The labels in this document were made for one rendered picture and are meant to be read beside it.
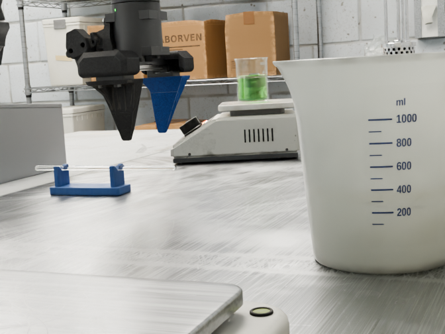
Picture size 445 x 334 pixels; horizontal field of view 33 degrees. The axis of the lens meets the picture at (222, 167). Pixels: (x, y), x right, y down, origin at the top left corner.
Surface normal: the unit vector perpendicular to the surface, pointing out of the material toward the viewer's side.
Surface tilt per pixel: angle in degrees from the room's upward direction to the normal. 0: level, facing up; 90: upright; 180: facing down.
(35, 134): 90
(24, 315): 0
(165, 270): 0
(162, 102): 82
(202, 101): 90
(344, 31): 90
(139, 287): 0
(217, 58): 87
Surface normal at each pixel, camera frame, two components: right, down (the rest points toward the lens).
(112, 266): -0.06, -0.99
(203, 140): -0.06, 0.14
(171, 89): -0.37, 0.00
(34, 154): 0.92, 0.00
